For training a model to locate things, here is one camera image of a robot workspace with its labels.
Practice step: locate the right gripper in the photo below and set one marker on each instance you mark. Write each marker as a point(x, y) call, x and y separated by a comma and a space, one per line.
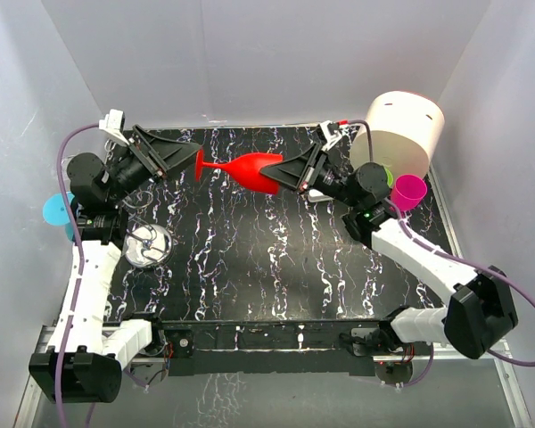
point(292, 172)

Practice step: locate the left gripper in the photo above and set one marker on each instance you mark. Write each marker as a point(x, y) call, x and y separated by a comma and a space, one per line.
point(168, 152)

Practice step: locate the red wine glass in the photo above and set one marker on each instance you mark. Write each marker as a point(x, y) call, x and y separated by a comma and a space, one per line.
point(245, 170)

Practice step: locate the green wine glass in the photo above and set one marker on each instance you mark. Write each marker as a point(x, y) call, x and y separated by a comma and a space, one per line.
point(390, 178)

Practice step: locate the magenta wine glass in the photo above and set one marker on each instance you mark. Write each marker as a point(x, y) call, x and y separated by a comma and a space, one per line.
point(408, 191)

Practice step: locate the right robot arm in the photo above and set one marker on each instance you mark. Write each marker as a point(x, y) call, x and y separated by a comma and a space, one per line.
point(478, 308)

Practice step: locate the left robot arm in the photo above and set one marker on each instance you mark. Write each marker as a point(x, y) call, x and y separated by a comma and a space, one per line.
point(80, 364)

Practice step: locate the chrome wine glass rack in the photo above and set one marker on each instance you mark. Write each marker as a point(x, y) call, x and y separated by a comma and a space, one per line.
point(147, 245)

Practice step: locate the blue wine glass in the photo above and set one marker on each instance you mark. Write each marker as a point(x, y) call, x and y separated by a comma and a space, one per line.
point(55, 213)

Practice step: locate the small white rectangular block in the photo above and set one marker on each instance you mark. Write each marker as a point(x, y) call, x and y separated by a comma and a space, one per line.
point(316, 196)

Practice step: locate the white cylindrical container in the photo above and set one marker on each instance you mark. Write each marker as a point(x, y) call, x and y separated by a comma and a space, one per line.
point(405, 129)

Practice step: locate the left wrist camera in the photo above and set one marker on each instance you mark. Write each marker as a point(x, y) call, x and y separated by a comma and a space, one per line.
point(113, 125)

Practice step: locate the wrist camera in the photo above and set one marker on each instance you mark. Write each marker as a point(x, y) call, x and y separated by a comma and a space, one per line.
point(330, 133)
point(113, 125)

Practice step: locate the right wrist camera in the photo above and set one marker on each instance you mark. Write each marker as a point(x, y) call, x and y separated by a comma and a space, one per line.
point(330, 133)

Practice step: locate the black front mounting rail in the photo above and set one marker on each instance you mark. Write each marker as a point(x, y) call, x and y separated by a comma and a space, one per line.
point(266, 347)

